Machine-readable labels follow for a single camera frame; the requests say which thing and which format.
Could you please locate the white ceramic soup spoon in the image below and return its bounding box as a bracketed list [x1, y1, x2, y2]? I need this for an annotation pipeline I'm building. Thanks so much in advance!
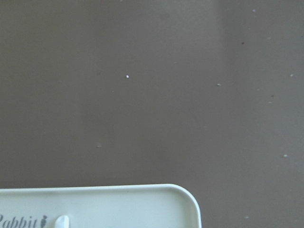
[54, 215, 69, 228]

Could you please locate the cream rabbit serving tray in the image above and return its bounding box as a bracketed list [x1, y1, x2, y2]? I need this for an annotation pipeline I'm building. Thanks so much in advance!
[0, 184, 202, 228]

